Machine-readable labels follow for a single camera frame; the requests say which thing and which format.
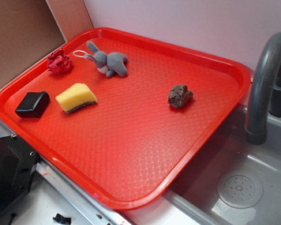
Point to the brown rock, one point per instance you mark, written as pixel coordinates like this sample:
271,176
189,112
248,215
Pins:
179,96

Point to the grey plush bunny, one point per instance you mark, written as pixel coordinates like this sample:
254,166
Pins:
107,64

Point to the yellow sponge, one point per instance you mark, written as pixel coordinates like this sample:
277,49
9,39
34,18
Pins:
75,97

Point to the crumpled red paper ball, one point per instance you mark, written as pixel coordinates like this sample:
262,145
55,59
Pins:
58,62

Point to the black rectangular box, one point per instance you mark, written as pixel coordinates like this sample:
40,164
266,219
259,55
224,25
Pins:
33,105

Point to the grey plastic sink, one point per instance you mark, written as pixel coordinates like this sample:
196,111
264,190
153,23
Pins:
231,182

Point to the grey toy faucet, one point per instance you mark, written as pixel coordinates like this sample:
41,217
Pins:
265,94

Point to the black tape scrap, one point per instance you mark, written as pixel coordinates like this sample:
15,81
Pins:
62,220

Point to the brown cardboard panel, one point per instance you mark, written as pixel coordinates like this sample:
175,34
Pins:
31,29

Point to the black metal bracket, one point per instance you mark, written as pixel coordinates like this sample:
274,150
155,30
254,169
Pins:
17,166

